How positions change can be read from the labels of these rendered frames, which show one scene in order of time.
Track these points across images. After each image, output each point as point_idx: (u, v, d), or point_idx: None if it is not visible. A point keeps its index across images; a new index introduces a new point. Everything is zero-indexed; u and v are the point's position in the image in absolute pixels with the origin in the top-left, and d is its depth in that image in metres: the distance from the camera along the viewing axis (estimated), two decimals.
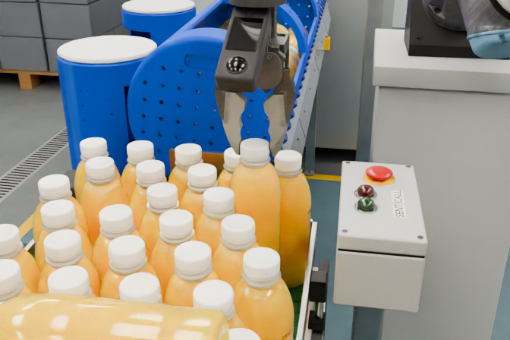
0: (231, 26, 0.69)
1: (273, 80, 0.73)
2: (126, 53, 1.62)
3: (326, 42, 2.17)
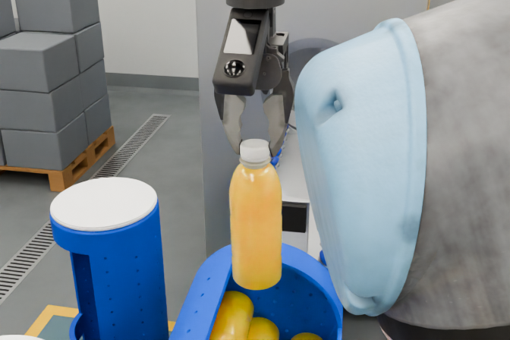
0: (228, 29, 0.69)
1: (272, 81, 0.72)
2: None
3: None
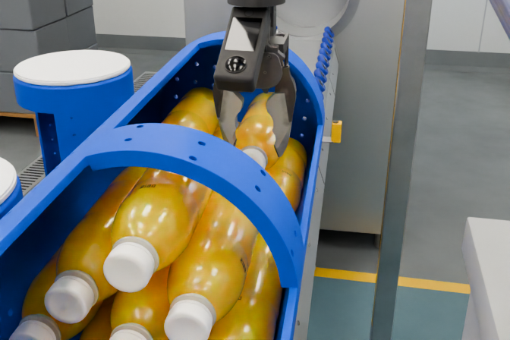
0: (230, 26, 0.69)
1: (272, 80, 0.73)
2: None
3: (335, 130, 1.35)
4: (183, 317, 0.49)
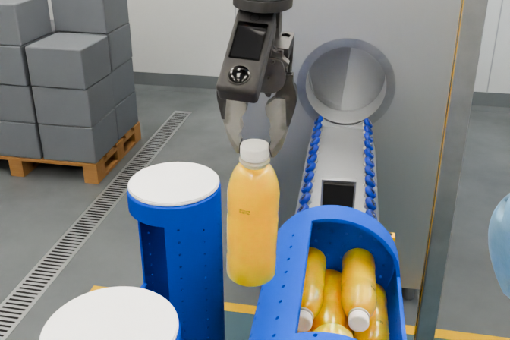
0: (234, 32, 0.68)
1: (275, 85, 0.72)
2: None
3: None
4: None
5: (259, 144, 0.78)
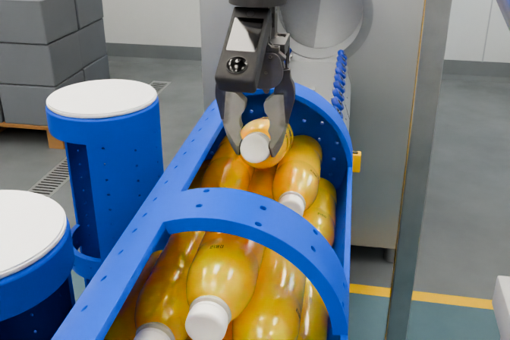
0: (231, 26, 0.69)
1: (273, 80, 0.73)
2: None
3: (355, 161, 1.41)
4: None
5: (259, 146, 0.77)
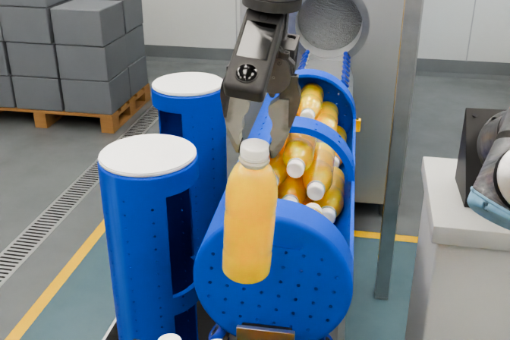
0: (243, 30, 0.68)
1: (280, 86, 0.72)
2: (168, 163, 1.62)
3: (357, 124, 2.18)
4: (314, 187, 1.32)
5: (309, 117, 1.59)
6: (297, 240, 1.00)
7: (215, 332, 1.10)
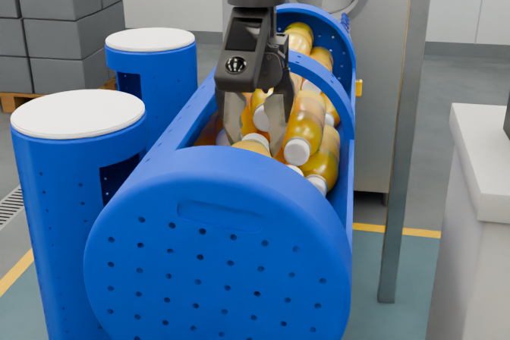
0: (230, 26, 0.69)
1: (272, 80, 0.73)
2: (102, 122, 1.20)
3: (357, 86, 1.75)
4: (295, 146, 0.89)
5: None
6: (253, 216, 0.57)
7: None
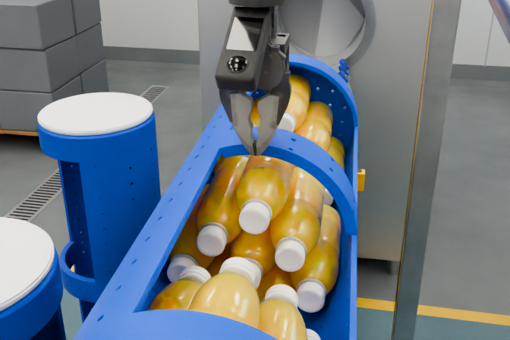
0: (231, 26, 0.69)
1: (273, 80, 0.73)
2: None
3: (359, 179, 1.36)
4: (288, 250, 0.76)
5: (286, 125, 1.04)
6: None
7: None
